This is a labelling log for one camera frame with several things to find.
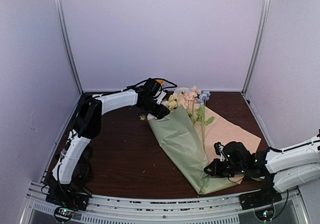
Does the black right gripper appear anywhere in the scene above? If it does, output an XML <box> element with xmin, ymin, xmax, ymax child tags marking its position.
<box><xmin>205</xmin><ymin>159</ymin><xmax>246</xmax><ymax>178</ymax></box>

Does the pale pink rose stem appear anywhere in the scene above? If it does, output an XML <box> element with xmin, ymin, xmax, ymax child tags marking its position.
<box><xmin>139</xmin><ymin>113</ymin><xmax>157</xmax><ymax>121</ymax></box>

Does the white round bowl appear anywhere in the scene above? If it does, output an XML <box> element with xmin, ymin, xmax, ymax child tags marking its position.
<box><xmin>174</xmin><ymin>87</ymin><xmax>191</xmax><ymax>94</ymax></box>

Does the green wrapping paper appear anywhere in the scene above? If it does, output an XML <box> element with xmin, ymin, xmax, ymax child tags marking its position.
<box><xmin>148</xmin><ymin>107</ymin><xmax>237</xmax><ymax>195</ymax></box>

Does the peach wrapping paper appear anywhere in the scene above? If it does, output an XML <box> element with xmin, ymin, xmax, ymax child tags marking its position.
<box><xmin>189</xmin><ymin>107</ymin><xmax>262</xmax><ymax>184</ymax></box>

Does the pink fake flower stem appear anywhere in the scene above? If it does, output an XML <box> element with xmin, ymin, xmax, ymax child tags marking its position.
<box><xmin>181</xmin><ymin>85</ymin><xmax>202</xmax><ymax>124</ymax></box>

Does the blue fake flower stem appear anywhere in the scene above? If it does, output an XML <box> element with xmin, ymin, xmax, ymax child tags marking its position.
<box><xmin>197</xmin><ymin>91</ymin><xmax>211</xmax><ymax>150</ymax></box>

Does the cream fake flower bunch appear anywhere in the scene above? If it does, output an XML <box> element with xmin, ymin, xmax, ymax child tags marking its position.
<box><xmin>161</xmin><ymin>93</ymin><xmax>179</xmax><ymax>112</ymax></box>

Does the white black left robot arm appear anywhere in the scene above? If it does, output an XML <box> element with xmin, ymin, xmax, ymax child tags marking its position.
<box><xmin>52</xmin><ymin>78</ymin><xmax>177</xmax><ymax>185</ymax></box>

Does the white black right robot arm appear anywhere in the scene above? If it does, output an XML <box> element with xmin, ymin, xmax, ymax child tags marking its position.
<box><xmin>203</xmin><ymin>135</ymin><xmax>320</xmax><ymax>205</ymax></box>

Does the patterned cup yellow inside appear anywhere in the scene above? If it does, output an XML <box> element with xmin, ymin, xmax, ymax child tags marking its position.
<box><xmin>156</xmin><ymin>79</ymin><xmax>165</xmax><ymax>87</ymax></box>

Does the black printed ribbon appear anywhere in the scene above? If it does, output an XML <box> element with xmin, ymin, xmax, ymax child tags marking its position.
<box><xmin>72</xmin><ymin>146</ymin><xmax>93</xmax><ymax>197</ymax></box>

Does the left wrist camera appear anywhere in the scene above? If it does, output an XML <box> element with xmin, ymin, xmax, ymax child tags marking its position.
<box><xmin>151</xmin><ymin>90</ymin><xmax>167</xmax><ymax>104</ymax></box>

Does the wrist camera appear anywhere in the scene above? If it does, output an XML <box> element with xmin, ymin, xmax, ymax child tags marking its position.
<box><xmin>151</xmin><ymin>90</ymin><xmax>167</xmax><ymax>104</ymax></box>
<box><xmin>213</xmin><ymin>142</ymin><xmax>228</xmax><ymax>162</ymax></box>

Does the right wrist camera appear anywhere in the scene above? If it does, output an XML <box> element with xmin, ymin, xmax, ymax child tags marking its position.
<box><xmin>213</xmin><ymin>142</ymin><xmax>228</xmax><ymax>162</ymax></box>

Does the aluminium front rail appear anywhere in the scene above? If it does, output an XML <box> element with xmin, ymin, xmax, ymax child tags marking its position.
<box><xmin>17</xmin><ymin>182</ymin><xmax>311</xmax><ymax>223</ymax></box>

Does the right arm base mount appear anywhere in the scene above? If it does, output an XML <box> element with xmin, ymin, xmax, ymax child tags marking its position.
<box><xmin>238</xmin><ymin>188</ymin><xmax>282</xmax><ymax>222</ymax></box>

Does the left aluminium frame post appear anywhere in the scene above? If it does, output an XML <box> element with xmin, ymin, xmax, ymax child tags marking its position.
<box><xmin>54</xmin><ymin>0</ymin><xmax>83</xmax><ymax>95</ymax></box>

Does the aluminium frame post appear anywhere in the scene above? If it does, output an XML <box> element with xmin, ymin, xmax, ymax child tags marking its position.
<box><xmin>241</xmin><ymin>0</ymin><xmax>272</xmax><ymax>96</ymax></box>
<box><xmin>54</xmin><ymin>0</ymin><xmax>83</xmax><ymax>95</ymax></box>

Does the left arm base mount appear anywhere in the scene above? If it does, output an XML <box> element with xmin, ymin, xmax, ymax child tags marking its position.
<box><xmin>45</xmin><ymin>178</ymin><xmax>93</xmax><ymax>223</ymax></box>

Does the right aluminium frame post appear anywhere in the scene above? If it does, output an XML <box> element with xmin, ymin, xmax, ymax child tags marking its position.
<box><xmin>241</xmin><ymin>0</ymin><xmax>272</xmax><ymax>96</ymax></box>

